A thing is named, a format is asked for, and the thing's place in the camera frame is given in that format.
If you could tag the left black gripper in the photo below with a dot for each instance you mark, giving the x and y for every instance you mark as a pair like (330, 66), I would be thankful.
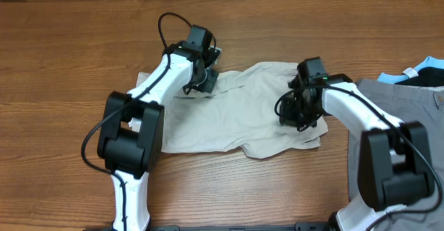
(207, 83)

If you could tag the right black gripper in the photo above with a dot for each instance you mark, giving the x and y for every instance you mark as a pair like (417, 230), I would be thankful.
(291, 120)

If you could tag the beige shorts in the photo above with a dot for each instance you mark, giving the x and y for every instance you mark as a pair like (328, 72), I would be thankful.
(238, 113)

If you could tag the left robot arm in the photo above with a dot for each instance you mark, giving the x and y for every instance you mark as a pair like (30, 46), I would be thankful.
(132, 132)

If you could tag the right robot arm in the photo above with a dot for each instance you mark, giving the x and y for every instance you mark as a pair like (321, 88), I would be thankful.
(395, 174)

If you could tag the grey shorts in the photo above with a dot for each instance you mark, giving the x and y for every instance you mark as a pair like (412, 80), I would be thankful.
(412, 104)

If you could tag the blue and black garment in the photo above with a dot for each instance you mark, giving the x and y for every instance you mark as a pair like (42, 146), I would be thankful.
(429, 73)

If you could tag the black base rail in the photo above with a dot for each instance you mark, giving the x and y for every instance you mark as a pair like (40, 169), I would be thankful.
(236, 228)

